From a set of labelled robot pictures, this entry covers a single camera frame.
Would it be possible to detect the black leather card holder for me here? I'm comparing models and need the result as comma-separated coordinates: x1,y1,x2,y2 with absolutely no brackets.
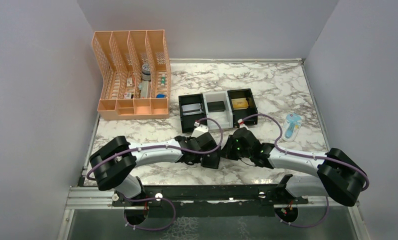
200,151,221,169

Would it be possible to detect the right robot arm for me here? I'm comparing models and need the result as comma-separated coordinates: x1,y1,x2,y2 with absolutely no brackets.
221,127,368,207

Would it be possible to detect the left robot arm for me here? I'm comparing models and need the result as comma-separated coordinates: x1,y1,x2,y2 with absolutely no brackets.
86,132,222,206

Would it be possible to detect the black left card bin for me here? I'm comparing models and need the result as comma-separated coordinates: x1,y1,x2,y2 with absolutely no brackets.
178,93,207,134

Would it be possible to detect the white middle card bin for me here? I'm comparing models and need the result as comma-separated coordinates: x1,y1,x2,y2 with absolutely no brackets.
203,91,234,129

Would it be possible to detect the silver card in left bin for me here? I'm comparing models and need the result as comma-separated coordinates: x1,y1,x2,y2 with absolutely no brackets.
181,103,203,116

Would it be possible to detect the black card in white bin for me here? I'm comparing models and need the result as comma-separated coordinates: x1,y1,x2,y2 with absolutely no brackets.
207,101,226,113

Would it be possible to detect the gold credit card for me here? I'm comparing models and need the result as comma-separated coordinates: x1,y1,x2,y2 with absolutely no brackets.
231,97,249,110

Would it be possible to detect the blue nail clipper package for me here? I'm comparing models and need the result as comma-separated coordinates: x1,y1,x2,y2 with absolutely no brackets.
281,112,303,142

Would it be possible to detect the green white small tube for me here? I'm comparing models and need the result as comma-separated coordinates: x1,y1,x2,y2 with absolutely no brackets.
160,74,166,87

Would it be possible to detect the grey flat box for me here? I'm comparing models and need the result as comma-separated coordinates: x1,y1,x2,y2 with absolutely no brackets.
139,80,151,99

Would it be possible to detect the red white small box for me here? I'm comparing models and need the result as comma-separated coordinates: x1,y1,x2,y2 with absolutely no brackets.
123,92,133,99

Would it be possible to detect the peach plastic file organizer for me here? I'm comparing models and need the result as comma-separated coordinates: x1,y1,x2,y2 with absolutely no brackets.
91,29,172,121

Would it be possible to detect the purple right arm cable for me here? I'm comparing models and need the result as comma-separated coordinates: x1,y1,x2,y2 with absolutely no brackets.
237,113,370,229

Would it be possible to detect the black mounting rail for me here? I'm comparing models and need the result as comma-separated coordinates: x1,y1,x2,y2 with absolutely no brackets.
111,184,308,218

